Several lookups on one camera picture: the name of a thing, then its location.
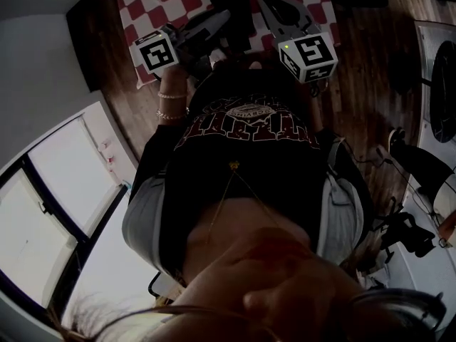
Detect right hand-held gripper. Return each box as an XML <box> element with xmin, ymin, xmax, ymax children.
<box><xmin>256</xmin><ymin>0</ymin><xmax>339</xmax><ymax>85</ymax></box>

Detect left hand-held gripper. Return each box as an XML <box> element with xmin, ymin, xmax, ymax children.
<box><xmin>129</xmin><ymin>9</ymin><xmax>232</xmax><ymax>76</ymax></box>

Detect black telephone base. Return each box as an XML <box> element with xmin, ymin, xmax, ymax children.
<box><xmin>203</xmin><ymin>0</ymin><xmax>254</xmax><ymax>51</ymax></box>

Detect person's left forearm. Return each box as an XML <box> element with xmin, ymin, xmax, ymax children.
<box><xmin>156</xmin><ymin>64</ymin><xmax>192</xmax><ymax>130</ymax></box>

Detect black round stool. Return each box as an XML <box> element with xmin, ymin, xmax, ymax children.
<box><xmin>429</xmin><ymin>40</ymin><xmax>456</xmax><ymax>145</ymax></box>

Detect black printed t-shirt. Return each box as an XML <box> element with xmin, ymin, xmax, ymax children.
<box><xmin>156</xmin><ymin>64</ymin><xmax>334</xmax><ymax>279</ymax></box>

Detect dark-framed window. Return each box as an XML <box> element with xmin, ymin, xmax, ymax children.
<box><xmin>0</xmin><ymin>114</ymin><xmax>130</xmax><ymax>322</ymax></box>

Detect grey open jacket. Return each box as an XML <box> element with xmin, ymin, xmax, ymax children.
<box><xmin>120</xmin><ymin>125</ymin><xmax>375</xmax><ymax>267</ymax></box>

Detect black stand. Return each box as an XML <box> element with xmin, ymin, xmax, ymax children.
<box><xmin>373</xmin><ymin>197</ymin><xmax>437</xmax><ymax>260</ymax></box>

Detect person's face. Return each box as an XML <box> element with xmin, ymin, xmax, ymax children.
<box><xmin>149</xmin><ymin>226</ymin><xmax>428</xmax><ymax>342</ymax></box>

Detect thin-framed eyeglasses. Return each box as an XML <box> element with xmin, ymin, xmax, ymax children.
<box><xmin>60</xmin><ymin>286</ymin><xmax>448</xmax><ymax>342</ymax></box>

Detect pearl bracelet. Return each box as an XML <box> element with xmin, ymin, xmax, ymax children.
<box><xmin>157</xmin><ymin>90</ymin><xmax>189</xmax><ymax>100</ymax></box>

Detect gold chain bracelet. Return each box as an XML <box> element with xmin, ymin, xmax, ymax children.
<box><xmin>155</xmin><ymin>107</ymin><xmax>190</xmax><ymax>121</ymax></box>

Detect thin gold necklace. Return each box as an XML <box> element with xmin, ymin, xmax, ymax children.
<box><xmin>204</xmin><ymin>159</ymin><xmax>283</xmax><ymax>246</ymax></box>

